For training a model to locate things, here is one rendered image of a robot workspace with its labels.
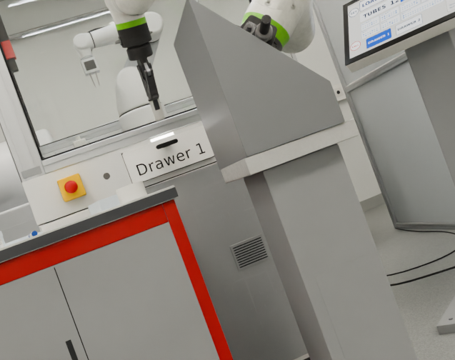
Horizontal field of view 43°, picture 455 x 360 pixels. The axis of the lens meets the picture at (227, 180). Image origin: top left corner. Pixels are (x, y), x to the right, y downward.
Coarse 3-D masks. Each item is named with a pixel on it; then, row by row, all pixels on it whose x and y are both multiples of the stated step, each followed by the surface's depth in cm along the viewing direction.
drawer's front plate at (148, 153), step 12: (192, 132) 195; (204, 132) 196; (156, 144) 192; (180, 144) 194; (192, 144) 195; (204, 144) 196; (132, 156) 190; (144, 156) 191; (156, 156) 192; (168, 156) 193; (192, 156) 195; (204, 156) 195; (132, 168) 190; (144, 168) 191; (156, 168) 192; (168, 168) 193; (180, 168) 195; (132, 180) 190; (144, 180) 191
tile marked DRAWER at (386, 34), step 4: (384, 32) 201; (388, 32) 200; (372, 36) 204; (376, 36) 203; (380, 36) 202; (384, 36) 200; (388, 36) 199; (368, 40) 205; (372, 40) 203; (376, 40) 202; (380, 40) 201; (384, 40) 199; (368, 44) 204; (372, 44) 202; (368, 48) 203
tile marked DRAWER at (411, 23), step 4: (416, 16) 195; (420, 16) 194; (408, 20) 196; (412, 20) 195; (416, 20) 194; (420, 20) 193; (400, 24) 198; (404, 24) 197; (408, 24) 196; (412, 24) 194; (416, 24) 193; (420, 24) 192; (396, 28) 198; (400, 28) 197; (404, 28) 196; (408, 28) 195; (412, 28) 194; (396, 32) 197; (400, 32) 196
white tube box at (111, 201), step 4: (112, 196) 164; (116, 196) 164; (100, 200) 162; (104, 200) 163; (108, 200) 163; (112, 200) 164; (116, 200) 164; (92, 204) 168; (96, 204) 164; (100, 204) 162; (104, 204) 162; (108, 204) 163; (112, 204) 163; (116, 204) 164; (92, 208) 169; (96, 208) 165; (100, 208) 162; (104, 208) 162; (108, 208) 163; (92, 212) 170; (96, 212) 166
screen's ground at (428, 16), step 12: (360, 0) 217; (384, 0) 209; (408, 0) 201; (444, 0) 190; (348, 12) 219; (360, 12) 214; (372, 12) 210; (432, 12) 191; (444, 12) 188; (360, 24) 211; (396, 24) 199; (360, 36) 208; (396, 36) 196; (372, 48) 201
